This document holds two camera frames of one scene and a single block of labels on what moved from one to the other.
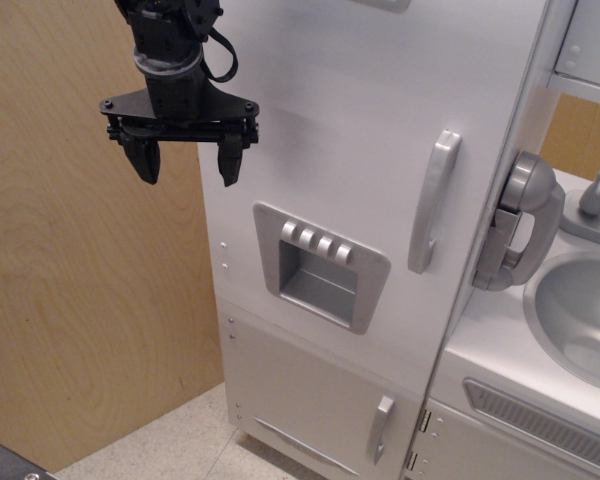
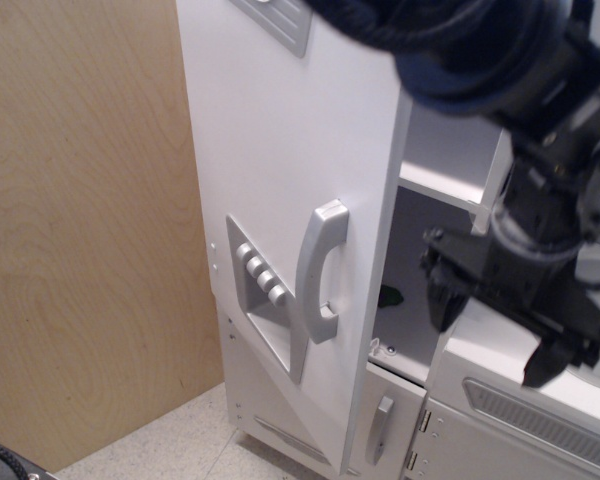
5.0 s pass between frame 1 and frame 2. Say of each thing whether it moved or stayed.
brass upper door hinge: stayed
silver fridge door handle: moved
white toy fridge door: moved
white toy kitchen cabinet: stayed
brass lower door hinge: stayed
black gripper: moved
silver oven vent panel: stayed
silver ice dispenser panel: moved
